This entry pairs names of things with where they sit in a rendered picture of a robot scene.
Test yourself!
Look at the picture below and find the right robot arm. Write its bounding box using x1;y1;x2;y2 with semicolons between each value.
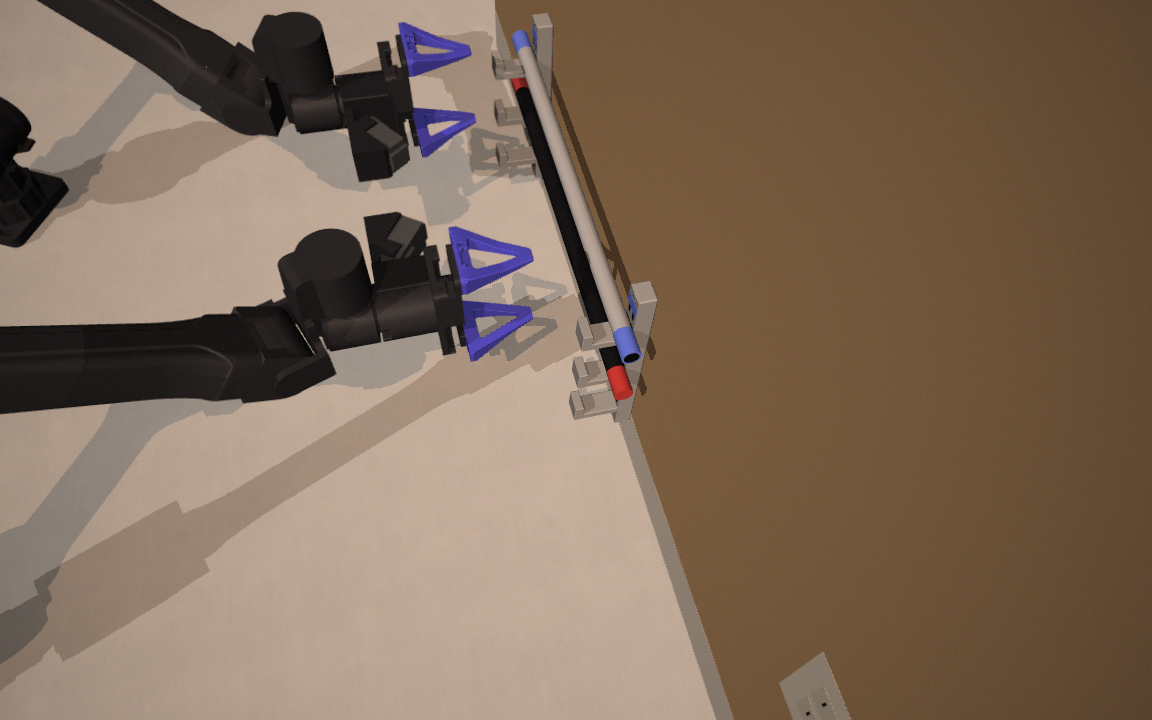
0;212;430;414

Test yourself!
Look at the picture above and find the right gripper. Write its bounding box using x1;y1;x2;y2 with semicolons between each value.
371;226;535;362

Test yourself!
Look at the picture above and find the black bar with red ends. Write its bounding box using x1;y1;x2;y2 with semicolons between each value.
510;78;632;400

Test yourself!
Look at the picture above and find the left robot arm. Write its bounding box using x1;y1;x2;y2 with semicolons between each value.
0;0;410;248

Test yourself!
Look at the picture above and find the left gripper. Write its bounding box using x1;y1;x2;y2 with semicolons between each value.
334;22;476;157

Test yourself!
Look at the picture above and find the grey metal bar with blue ends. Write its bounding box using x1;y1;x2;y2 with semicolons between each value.
511;30;642;364

